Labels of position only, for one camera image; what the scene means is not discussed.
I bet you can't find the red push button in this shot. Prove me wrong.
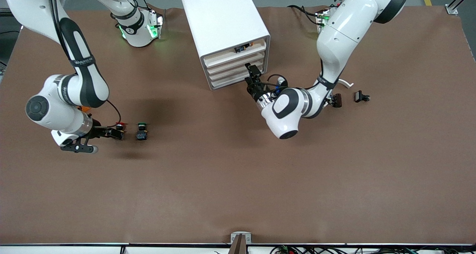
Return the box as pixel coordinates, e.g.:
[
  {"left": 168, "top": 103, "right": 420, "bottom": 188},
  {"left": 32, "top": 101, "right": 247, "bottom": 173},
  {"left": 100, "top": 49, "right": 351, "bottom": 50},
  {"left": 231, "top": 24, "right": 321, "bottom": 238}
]
[{"left": 113, "top": 122, "right": 127, "bottom": 140}]

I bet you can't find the white plastic drawer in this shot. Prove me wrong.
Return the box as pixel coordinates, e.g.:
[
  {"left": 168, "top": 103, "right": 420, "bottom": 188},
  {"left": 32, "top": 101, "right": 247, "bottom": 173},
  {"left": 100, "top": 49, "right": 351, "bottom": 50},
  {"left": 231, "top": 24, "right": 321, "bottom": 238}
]
[
  {"left": 209, "top": 67, "right": 268, "bottom": 90},
  {"left": 206, "top": 52, "right": 267, "bottom": 75},
  {"left": 203, "top": 38, "right": 267, "bottom": 67},
  {"left": 208, "top": 60, "right": 267, "bottom": 82}
]

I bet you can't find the white drawer cabinet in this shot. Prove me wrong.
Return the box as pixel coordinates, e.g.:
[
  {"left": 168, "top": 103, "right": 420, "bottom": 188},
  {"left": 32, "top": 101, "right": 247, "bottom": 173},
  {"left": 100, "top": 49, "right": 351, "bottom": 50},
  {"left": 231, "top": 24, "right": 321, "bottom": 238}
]
[{"left": 180, "top": 0, "right": 271, "bottom": 91}]

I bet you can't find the brown paper table cover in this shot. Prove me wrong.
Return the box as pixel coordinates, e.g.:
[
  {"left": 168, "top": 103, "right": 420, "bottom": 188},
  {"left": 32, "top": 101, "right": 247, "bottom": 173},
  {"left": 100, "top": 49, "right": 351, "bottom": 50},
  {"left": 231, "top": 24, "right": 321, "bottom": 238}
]
[{"left": 0, "top": 6, "right": 476, "bottom": 245}]

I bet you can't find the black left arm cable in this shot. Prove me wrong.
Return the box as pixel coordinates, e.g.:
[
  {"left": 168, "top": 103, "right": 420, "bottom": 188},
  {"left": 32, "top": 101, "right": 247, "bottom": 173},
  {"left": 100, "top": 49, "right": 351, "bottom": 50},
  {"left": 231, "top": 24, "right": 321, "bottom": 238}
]
[{"left": 267, "top": 74, "right": 289, "bottom": 96}]

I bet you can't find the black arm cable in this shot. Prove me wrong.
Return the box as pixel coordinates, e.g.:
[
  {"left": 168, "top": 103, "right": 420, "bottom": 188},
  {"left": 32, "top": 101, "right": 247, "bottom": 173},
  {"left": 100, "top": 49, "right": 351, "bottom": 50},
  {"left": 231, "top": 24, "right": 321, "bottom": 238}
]
[
  {"left": 48, "top": 0, "right": 123, "bottom": 126},
  {"left": 267, "top": 74, "right": 289, "bottom": 96}
]

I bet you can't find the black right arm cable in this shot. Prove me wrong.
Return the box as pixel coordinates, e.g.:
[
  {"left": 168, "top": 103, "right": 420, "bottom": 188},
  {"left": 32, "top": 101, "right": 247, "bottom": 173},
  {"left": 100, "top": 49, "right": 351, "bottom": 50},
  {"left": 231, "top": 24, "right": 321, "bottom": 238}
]
[{"left": 48, "top": 0, "right": 123, "bottom": 126}]

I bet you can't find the black base cable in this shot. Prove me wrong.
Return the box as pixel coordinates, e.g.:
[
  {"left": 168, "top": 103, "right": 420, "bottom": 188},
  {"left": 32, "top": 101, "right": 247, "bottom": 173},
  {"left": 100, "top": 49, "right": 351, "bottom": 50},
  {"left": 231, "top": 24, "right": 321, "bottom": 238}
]
[{"left": 287, "top": 4, "right": 321, "bottom": 25}]

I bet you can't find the grey metal bracket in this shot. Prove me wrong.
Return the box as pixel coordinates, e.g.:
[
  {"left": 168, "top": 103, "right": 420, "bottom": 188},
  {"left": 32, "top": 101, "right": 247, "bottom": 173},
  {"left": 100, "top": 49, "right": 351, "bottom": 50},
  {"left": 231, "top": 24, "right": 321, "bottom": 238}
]
[{"left": 231, "top": 232, "right": 252, "bottom": 244}]

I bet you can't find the brown upright post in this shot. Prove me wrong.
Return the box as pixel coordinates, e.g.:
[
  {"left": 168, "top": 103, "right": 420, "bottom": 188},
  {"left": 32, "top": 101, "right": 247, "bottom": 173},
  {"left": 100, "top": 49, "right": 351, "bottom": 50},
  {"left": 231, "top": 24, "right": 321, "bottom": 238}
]
[{"left": 228, "top": 235, "right": 248, "bottom": 254}]

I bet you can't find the aluminium frame profile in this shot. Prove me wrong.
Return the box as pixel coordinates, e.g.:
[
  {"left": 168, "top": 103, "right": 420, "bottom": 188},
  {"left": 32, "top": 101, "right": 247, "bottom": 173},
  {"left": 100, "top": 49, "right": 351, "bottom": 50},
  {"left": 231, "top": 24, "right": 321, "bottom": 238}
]
[{"left": 446, "top": 0, "right": 476, "bottom": 15}]

